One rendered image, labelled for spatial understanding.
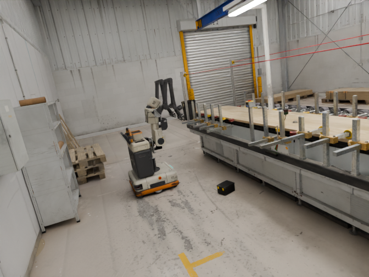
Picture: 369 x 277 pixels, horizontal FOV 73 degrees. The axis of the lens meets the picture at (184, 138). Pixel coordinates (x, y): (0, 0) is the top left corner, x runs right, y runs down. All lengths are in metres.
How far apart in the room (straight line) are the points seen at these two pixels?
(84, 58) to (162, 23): 3.16
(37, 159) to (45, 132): 0.33
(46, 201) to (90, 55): 6.93
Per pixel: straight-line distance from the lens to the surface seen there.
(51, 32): 9.88
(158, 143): 3.78
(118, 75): 9.73
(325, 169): 2.41
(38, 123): 3.34
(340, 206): 2.86
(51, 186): 3.50
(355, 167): 2.26
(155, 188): 3.75
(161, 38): 10.25
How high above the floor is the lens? 1.61
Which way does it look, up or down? 14 degrees down
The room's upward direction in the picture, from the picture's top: 9 degrees counter-clockwise
